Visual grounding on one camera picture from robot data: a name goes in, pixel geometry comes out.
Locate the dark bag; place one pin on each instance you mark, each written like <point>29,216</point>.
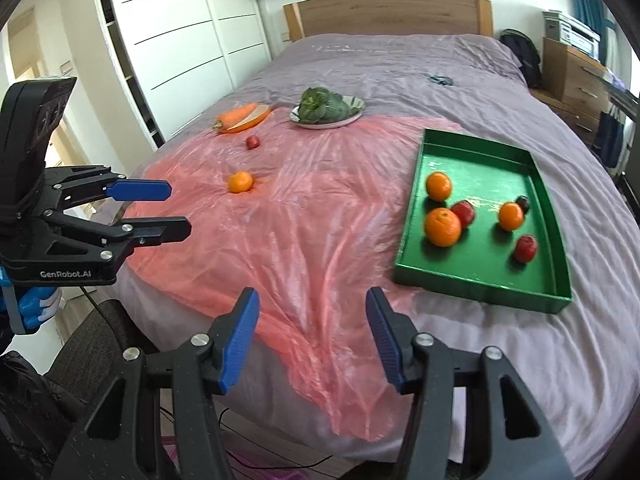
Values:
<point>610,137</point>

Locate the white round plate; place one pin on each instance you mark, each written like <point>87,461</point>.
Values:
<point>356,106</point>

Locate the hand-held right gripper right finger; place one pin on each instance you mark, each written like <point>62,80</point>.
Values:
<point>387,340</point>

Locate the wooden dresser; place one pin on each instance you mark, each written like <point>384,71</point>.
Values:
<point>570,75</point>

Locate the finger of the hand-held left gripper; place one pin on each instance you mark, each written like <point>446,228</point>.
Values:
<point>165,228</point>
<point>140,190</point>

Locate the small red apple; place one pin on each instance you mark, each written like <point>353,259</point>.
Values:
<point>525,248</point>
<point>464,212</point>
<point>252,141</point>

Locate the wall switch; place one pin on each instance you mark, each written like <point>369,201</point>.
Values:
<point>66,67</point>

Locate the white printer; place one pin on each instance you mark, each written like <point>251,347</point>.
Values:
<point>572,32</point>

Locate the carrot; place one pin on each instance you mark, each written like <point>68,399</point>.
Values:
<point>235,116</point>

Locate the black backpack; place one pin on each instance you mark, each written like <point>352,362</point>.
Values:
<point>522,55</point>

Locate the small black item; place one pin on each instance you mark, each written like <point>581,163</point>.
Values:
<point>440,80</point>

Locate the glass desk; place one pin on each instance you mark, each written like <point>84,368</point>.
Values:
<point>622,92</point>

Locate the orange oval plate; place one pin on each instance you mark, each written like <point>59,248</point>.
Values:
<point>258,117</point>

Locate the dark cloth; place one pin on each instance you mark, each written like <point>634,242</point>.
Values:
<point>35,410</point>

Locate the teal curtain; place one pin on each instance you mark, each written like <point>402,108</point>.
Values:
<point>585,0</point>

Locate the pink plastic sheet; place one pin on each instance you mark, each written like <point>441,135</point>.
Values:
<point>310,240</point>

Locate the white wardrobe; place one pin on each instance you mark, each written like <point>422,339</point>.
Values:
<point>175,35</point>

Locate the window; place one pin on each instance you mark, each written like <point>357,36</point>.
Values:
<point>617,45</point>

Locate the dark plum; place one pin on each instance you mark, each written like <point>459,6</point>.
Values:
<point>523,203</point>

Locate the bed with grey cover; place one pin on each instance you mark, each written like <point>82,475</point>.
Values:
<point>375,65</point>

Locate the green tray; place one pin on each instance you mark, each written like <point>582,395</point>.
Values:
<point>480,255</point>

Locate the green bok choy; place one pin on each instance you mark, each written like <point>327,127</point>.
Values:
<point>320,105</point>

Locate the orange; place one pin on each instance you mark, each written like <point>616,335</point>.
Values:
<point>511,215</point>
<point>438,185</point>
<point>240,182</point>
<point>443,226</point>

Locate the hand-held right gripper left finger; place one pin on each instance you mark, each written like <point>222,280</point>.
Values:
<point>240,340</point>

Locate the person's left hand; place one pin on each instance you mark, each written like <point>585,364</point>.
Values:
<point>36,307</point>

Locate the wooden headboard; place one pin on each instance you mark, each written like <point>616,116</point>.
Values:
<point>390,12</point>

